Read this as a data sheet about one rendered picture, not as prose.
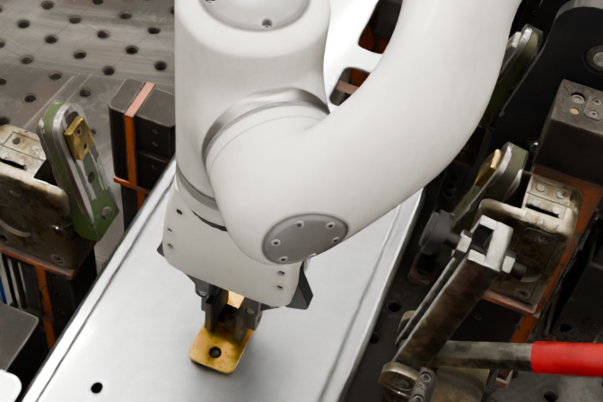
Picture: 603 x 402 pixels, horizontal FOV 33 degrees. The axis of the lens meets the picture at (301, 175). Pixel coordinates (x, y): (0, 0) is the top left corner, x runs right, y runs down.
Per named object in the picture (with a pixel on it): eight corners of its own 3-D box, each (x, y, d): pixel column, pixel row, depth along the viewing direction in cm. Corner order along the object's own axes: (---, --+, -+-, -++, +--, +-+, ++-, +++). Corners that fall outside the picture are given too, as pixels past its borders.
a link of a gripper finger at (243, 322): (292, 276, 75) (286, 323, 81) (253, 261, 76) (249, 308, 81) (276, 310, 73) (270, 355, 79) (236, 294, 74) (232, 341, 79)
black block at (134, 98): (127, 232, 122) (115, 58, 100) (210, 264, 121) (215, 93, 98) (95, 284, 117) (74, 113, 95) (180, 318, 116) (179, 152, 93)
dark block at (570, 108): (458, 331, 117) (563, 75, 85) (517, 353, 116) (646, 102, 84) (446, 367, 114) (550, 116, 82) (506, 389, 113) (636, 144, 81)
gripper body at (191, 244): (335, 159, 67) (318, 255, 76) (194, 109, 69) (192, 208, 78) (292, 244, 63) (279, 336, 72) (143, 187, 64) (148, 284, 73)
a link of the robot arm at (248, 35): (331, 201, 62) (287, 93, 68) (360, 45, 52) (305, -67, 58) (196, 228, 60) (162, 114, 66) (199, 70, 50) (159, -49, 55)
